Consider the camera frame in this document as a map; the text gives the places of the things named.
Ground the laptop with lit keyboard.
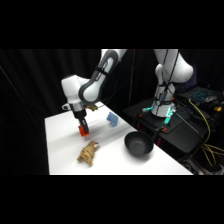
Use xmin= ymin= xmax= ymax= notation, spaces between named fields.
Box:
xmin=181 ymin=85 xmax=224 ymax=105

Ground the light blue toy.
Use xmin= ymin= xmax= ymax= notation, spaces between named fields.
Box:
xmin=106 ymin=111 xmax=120 ymax=128

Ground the black curtain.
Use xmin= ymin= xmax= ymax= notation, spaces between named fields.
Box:
xmin=0 ymin=49 xmax=224 ymax=176

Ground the red cube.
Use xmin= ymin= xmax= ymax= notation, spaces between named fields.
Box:
xmin=78 ymin=125 xmax=91 ymax=138

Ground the striped tiger plush toy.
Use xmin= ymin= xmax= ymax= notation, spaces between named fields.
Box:
xmin=76 ymin=140 xmax=101 ymax=167

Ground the yellow cable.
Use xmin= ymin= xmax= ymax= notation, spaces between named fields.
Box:
xmin=187 ymin=98 xmax=224 ymax=169

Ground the black robot stand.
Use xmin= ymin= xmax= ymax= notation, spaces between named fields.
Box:
xmin=122 ymin=97 xmax=224 ymax=163

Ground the black bowl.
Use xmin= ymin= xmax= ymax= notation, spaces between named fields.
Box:
xmin=124 ymin=130 xmax=155 ymax=159

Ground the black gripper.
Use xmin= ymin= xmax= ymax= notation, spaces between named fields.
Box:
xmin=73 ymin=109 xmax=91 ymax=135

